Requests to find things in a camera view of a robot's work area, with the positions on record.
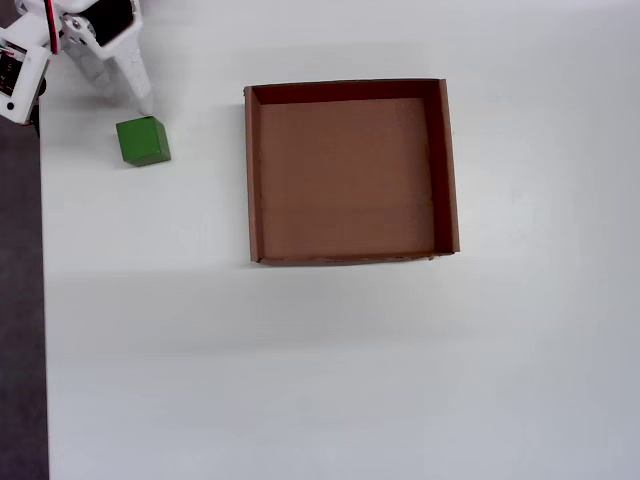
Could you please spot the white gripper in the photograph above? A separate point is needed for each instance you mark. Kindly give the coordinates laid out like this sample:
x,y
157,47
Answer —
x,y
131,64

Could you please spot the brown cardboard box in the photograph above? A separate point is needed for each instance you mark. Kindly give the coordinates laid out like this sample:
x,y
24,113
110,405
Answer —
x,y
345,180

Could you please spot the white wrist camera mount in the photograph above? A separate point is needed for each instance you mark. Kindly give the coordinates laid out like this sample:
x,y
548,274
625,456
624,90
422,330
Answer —
x,y
30,75

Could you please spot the green cube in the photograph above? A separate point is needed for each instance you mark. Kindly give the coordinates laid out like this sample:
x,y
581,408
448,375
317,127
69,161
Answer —
x,y
142,141

